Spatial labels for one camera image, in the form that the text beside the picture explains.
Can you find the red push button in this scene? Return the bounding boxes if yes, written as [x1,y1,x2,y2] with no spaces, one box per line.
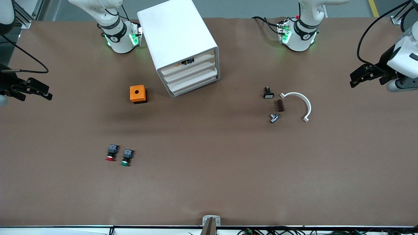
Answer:
[105,144,119,162]

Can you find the green push button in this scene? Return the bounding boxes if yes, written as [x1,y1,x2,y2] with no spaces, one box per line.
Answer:
[120,149,135,167]

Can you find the brown table cover mat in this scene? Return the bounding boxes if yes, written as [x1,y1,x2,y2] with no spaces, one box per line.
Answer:
[0,16,418,227]

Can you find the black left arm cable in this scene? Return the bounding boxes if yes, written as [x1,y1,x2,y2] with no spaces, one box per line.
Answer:
[357,0,412,66]

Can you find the aluminium frame profile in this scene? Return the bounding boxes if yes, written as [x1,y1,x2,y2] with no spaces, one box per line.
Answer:
[13,0,44,29]
[391,0,418,25]

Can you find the white curved plastic bracket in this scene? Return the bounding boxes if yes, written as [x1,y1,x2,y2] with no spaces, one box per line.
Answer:
[280,92,312,123]

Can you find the orange button enclosure box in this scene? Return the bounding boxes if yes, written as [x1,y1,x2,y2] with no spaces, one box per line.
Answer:
[130,85,148,104]

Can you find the black base cable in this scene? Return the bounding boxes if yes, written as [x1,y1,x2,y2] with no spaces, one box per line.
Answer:
[251,16,283,35]

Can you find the black cable bundle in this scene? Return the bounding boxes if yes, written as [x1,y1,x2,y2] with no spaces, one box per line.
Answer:
[238,227,418,235]

